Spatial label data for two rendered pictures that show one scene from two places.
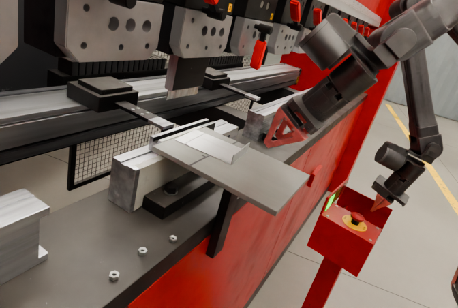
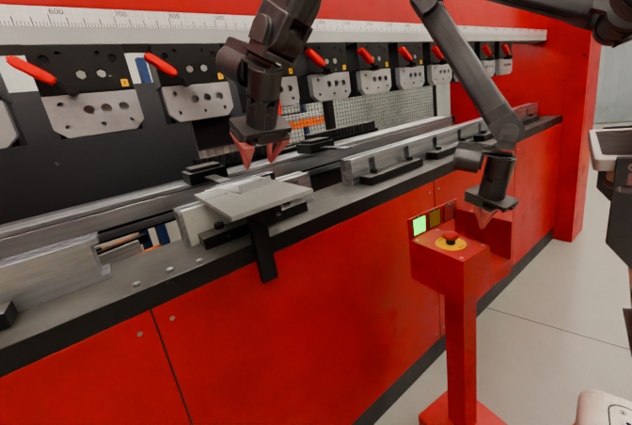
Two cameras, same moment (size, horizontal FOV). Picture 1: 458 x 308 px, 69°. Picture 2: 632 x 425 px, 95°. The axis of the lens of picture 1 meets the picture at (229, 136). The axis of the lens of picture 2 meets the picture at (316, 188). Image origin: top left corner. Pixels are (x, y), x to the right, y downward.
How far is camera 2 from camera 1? 0.51 m
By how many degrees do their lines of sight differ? 30
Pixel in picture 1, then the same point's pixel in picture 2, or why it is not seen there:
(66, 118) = (177, 195)
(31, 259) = (94, 275)
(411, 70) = (450, 57)
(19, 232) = (75, 254)
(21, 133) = (144, 208)
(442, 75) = not seen: outside the picture
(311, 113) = (248, 126)
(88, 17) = (64, 109)
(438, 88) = not seen: outside the picture
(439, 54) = not seen: outside the picture
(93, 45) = (77, 126)
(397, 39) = (254, 27)
